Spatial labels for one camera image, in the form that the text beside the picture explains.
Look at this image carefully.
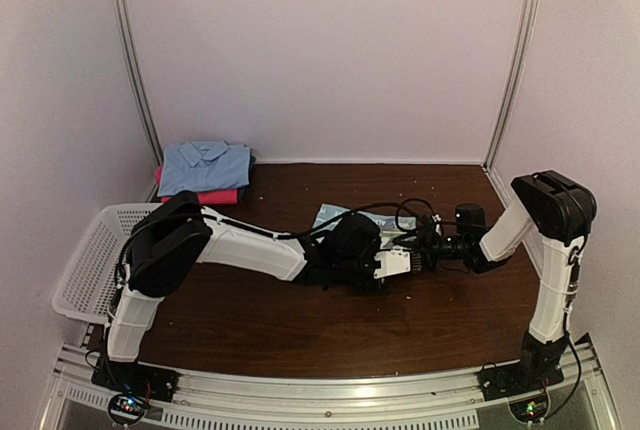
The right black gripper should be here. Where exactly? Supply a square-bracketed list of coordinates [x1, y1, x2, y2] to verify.
[394, 224, 469, 272]

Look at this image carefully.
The blue printed garment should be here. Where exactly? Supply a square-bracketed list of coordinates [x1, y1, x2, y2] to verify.
[312, 204, 416, 249]

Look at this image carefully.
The light blue shirt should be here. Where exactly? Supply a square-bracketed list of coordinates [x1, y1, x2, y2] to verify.
[158, 140, 251, 197]

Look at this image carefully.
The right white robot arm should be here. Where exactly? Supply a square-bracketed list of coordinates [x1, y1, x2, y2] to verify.
[395, 170, 597, 392]

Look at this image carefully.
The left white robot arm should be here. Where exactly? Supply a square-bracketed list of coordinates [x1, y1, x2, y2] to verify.
[103, 191, 388, 394]

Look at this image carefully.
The white plastic laundry basket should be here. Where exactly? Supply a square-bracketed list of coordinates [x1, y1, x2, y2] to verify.
[52, 203, 159, 325]

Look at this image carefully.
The folded dark blue cloth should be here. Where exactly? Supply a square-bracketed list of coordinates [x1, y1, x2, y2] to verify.
[237, 154, 256, 203]

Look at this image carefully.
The folded pink cloth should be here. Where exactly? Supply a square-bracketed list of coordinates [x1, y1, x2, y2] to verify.
[154, 166, 241, 205]

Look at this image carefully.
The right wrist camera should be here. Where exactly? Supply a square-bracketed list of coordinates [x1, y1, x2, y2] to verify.
[424, 213, 442, 235]

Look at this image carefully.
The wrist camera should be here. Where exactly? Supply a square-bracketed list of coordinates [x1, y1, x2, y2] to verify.
[373, 247, 421, 280]
[424, 213, 442, 235]

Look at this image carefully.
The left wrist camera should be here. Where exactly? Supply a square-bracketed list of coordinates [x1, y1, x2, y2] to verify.
[373, 247, 421, 280]

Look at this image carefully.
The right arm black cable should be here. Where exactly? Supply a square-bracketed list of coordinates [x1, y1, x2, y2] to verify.
[394, 198, 451, 236]

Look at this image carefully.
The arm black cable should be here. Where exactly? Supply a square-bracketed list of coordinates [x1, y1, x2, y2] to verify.
[394, 198, 451, 236]
[114, 204, 401, 301]

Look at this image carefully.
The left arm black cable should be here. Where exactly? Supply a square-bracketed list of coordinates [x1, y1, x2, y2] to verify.
[114, 204, 401, 301]

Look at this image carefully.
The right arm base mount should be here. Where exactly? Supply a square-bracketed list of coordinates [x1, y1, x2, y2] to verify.
[476, 333, 568, 401]

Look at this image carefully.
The aluminium front rail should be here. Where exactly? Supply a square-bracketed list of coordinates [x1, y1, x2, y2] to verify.
[35, 344, 622, 429]

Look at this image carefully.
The right aluminium corner post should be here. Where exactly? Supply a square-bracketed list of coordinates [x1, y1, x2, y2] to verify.
[483, 0, 540, 172]

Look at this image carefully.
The aluminium corner post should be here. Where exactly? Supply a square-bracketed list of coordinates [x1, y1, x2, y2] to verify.
[113, 0, 163, 165]
[483, 0, 540, 172]

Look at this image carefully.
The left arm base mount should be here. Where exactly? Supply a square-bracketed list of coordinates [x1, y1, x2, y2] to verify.
[91, 348, 179, 402]

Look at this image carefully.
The left aluminium corner post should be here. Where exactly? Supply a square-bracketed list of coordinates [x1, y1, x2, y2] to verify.
[113, 0, 163, 165]

